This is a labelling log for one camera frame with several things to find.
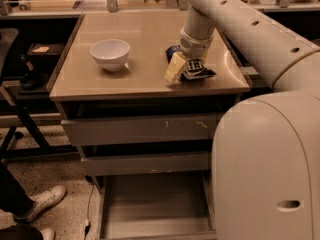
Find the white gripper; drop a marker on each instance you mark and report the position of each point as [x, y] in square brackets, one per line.
[193, 48]

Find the blue chip bag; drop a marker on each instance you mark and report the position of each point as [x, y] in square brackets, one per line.
[196, 69]

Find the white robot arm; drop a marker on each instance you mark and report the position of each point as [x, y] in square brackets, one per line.
[266, 149]

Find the grey top drawer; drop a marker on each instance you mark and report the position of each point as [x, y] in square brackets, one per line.
[140, 129]

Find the grey drawer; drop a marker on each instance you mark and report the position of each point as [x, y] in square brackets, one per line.
[164, 206]
[148, 163]
[140, 129]

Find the grey drawer cabinet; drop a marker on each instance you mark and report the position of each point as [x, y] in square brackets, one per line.
[84, 90]

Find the grey middle drawer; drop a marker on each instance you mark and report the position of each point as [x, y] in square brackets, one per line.
[148, 163]

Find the grey bottom drawer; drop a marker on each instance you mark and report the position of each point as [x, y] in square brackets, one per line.
[164, 206]

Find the white ceramic bowl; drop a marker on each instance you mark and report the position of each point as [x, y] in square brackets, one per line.
[110, 54]

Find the black box on shelf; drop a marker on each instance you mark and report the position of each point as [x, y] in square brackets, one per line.
[45, 53]

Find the white shoe lower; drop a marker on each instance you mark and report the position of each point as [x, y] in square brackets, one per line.
[48, 234]

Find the black desk leg frame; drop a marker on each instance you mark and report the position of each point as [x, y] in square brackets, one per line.
[44, 148]

